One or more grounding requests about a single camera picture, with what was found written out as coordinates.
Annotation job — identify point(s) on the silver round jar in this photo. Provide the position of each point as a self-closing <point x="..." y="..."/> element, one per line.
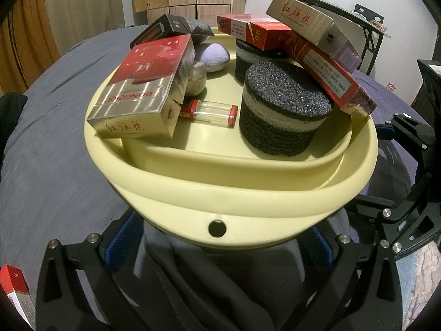
<point x="196" y="79"/>

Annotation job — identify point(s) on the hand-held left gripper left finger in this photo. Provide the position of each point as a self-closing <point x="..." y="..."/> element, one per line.
<point x="120" y="244"/>

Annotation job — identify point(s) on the dark brown cigarette box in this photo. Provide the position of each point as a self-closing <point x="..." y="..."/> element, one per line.
<point x="165" y="27"/>

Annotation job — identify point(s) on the lavender oval puff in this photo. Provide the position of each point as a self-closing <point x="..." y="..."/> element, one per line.
<point x="213" y="57"/>

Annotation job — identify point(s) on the black folding table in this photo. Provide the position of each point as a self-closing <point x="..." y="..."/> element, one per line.
<point x="365" y="41"/>

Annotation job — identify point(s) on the orange curtain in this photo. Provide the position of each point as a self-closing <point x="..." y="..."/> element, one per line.
<point x="27" y="41"/>

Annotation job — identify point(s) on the black white round sponge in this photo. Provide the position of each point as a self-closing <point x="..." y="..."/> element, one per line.
<point x="282" y="110"/>
<point x="255" y="57"/>

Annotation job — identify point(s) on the red white packet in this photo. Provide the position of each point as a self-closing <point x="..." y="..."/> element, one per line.
<point x="391" y="87"/>
<point x="379" y="26"/>

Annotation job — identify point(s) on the grey blanket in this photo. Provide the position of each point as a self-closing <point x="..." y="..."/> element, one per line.
<point x="51" y="144"/>

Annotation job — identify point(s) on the beige curtain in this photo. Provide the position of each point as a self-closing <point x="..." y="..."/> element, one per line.
<point x="89" y="3"/>

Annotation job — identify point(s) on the red silver cigarette box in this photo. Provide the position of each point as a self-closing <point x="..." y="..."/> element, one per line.
<point x="137" y="86"/>

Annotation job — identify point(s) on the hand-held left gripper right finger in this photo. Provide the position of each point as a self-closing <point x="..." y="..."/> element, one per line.
<point x="324" y="248"/>

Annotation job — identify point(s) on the red white cigarette box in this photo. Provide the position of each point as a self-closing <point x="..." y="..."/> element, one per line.
<point x="13" y="282"/>

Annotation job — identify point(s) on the yellow plastic basin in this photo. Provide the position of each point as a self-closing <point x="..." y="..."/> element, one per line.
<point x="241" y="210"/>

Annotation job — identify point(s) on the beige gold cigarette box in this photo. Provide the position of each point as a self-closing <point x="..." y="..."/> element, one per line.
<point x="299" y="17"/>

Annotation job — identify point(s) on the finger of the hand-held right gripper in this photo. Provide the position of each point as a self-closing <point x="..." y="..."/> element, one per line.
<point x="406" y="220"/>
<point x="410" y="131"/>

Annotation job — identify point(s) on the red capped clear tube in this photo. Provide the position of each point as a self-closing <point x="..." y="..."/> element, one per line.
<point x="210" y="110"/>

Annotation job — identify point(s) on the light shaggy rug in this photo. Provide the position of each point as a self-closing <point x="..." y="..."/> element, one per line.
<point x="417" y="275"/>

